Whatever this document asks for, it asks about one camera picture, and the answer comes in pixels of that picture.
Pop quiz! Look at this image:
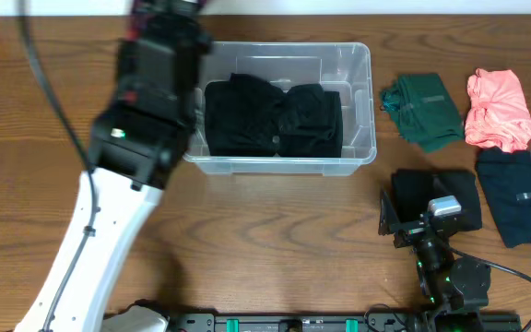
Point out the black folded garment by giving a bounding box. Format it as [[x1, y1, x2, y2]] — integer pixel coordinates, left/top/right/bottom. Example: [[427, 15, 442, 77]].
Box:
[[391, 169, 482, 231]]

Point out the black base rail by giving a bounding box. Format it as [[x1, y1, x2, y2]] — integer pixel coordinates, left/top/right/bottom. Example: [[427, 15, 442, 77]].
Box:
[[167, 310, 522, 332]]

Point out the dark green garment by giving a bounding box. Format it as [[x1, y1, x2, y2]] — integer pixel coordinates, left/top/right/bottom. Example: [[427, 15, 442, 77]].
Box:
[[380, 73, 465, 153]]

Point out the pink garment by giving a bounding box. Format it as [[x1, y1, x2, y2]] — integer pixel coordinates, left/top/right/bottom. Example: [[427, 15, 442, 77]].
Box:
[[465, 68, 531, 153]]

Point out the navy folded garment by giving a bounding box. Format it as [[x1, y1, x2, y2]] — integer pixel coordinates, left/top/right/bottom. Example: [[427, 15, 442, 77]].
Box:
[[476, 148, 531, 248]]

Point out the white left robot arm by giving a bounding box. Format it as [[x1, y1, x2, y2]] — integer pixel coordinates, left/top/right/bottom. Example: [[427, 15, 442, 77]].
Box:
[[18, 0, 212, 331]]

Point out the clear plastic storage bin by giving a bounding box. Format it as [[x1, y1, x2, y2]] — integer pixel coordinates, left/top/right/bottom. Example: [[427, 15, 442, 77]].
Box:
[[183, 41, 377, 176]]

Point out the black garment in bin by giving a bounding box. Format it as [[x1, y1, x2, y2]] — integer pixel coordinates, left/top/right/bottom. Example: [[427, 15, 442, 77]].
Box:
[[204, 74, 343, 158]]

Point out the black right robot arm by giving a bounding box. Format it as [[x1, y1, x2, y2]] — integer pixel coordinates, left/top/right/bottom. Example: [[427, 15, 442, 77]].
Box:
[[378, 191, 490, 331]]

